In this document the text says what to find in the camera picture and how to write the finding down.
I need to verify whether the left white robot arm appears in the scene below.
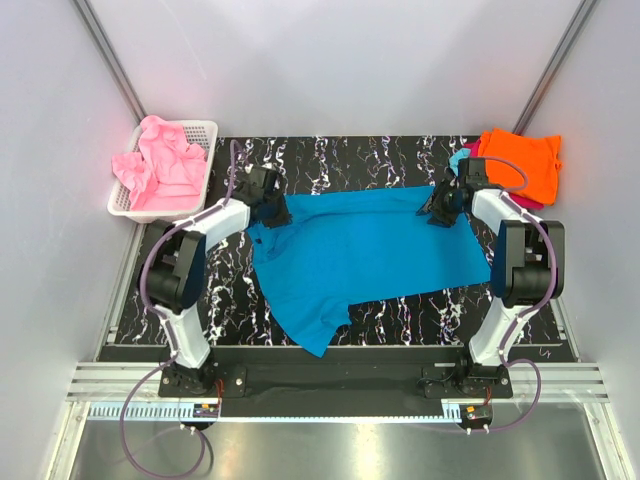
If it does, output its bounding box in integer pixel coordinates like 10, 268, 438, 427
138, 166, 291, 396

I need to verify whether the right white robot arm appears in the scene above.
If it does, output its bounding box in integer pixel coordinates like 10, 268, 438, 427
418, 157, 565, 397

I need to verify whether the light blue folded t-shirt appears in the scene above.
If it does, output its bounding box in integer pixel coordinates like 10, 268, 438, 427
448, 148, 471, 176

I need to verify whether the magenta folded t-shirt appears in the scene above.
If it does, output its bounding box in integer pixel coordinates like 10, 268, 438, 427
463, 140, 544, 211

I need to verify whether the white plastic basket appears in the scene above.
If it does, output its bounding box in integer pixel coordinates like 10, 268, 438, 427
107, 120, 218, 224

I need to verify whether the pink t-shirt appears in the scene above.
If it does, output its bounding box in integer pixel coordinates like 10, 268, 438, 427
111, 115, 208, 212

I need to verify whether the orange folded t-shirt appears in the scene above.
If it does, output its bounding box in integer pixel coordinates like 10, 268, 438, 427
478, 128, 563, 206

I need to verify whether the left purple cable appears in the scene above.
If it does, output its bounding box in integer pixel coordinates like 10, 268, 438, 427
118, 140, 246, 480

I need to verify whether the purple cable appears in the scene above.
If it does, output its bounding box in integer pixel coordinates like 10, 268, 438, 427
118, 140, 246, 480
414, 155, 556, 436

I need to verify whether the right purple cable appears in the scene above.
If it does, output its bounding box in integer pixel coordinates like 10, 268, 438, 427
414, 155, 556, 436

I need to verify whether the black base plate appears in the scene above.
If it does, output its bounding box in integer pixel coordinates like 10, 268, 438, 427
159, 346, 513, 419

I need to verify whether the aluminium rail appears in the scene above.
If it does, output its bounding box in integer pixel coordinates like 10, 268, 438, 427
66, 363, 608, 424

